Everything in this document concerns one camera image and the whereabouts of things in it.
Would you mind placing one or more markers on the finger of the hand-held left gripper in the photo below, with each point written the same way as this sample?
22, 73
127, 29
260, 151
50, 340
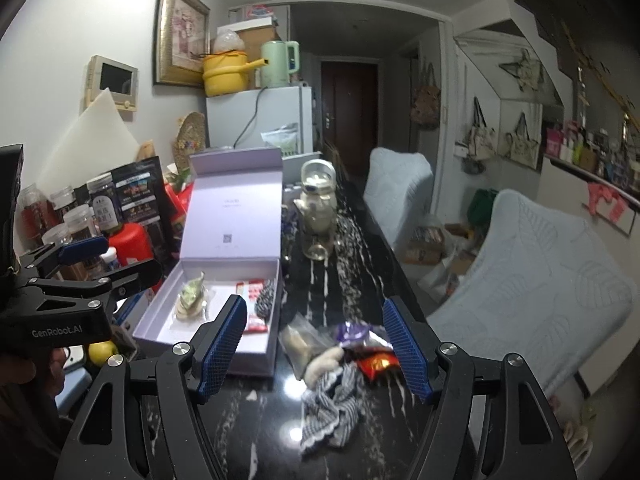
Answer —
125, 280
82, 248

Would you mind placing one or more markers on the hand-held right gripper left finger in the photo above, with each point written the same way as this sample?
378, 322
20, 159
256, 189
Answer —
222, 350

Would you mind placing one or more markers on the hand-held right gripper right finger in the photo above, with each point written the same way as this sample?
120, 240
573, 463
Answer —
407, 350

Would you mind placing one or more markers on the small red orange packet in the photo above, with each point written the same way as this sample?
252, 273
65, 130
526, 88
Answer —
377, 362

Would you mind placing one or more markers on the silver purple snack packet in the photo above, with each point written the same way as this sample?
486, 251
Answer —
357, 332

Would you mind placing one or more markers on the green snack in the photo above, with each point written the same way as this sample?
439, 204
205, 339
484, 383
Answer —
192, 300

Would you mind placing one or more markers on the long red snack packet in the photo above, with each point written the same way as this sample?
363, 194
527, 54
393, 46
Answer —
250, 292

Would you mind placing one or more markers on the black white patterned scrunchie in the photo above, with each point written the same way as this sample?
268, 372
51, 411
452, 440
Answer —
265, 300

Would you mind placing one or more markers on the clear zip bag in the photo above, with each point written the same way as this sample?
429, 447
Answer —
300, 347

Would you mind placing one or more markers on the gingham dress plush doll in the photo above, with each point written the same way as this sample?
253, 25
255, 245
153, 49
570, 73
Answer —
332, 405

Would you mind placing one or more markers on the lavender gift box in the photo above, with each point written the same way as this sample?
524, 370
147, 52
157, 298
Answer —
230, 210

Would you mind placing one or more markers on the person's left hand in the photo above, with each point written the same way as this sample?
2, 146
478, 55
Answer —
35, 375

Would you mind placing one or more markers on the clear plastic jar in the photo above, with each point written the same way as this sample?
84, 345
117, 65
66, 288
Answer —
80, 222

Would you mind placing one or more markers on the white bottle blue label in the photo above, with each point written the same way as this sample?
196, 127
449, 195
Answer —
109, 259

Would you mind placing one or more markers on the red plastic container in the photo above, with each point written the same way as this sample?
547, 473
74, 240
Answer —
132, 245

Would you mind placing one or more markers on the yellow lemon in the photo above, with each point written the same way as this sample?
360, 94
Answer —
102, 352

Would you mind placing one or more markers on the jar with red contents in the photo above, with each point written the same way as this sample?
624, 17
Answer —
32, 215

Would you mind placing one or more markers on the black snack bag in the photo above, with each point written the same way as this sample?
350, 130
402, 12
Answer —
140, 195

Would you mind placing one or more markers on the red carton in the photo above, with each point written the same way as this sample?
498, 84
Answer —
177, 205

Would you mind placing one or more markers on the white foam board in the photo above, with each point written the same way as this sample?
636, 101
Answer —
95, 140

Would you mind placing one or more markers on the glass mug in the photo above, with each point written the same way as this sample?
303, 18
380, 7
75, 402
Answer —
317, 240

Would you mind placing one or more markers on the chair with leaf-pattern cover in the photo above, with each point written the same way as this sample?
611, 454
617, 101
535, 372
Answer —
395, 190
540, 280

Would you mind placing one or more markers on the green bag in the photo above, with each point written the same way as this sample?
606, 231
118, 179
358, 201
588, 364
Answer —
482, 205

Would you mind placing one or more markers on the white water bottle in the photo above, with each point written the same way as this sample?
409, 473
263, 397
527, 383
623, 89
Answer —
317, 185

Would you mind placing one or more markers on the beige slipper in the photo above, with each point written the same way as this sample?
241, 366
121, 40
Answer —
577, 440

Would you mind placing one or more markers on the white printed tote bag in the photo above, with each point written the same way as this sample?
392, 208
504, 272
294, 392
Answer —
481, 140
522, 147

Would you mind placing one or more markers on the yellow pot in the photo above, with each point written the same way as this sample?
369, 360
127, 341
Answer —
225, 75

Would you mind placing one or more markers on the white fridge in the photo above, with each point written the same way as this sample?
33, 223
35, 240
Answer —
280, 110

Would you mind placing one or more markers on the framed picture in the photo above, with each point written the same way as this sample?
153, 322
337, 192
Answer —
182, 30

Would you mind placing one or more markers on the brown door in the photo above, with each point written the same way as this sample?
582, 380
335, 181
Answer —
350, 115

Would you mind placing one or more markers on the brown patterned tote bag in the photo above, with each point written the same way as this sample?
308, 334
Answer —
425, 105

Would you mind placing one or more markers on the pink bow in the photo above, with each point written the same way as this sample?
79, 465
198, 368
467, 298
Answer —
607, 200

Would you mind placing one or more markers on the green electric kettle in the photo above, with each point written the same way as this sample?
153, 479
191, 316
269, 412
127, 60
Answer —
277, 65

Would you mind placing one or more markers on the row of cosmetic bottles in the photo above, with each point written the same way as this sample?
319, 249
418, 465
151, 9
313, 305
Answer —
590, 152

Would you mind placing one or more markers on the cardboard box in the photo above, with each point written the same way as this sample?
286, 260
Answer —
257, 37

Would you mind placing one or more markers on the bamboo stick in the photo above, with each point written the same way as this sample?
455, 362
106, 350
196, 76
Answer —
605, 85

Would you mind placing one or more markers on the wall intercom panel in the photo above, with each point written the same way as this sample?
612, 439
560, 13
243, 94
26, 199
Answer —
112, 85

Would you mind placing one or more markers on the star-shaped wall decoration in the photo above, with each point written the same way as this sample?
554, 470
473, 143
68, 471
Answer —
525, 72

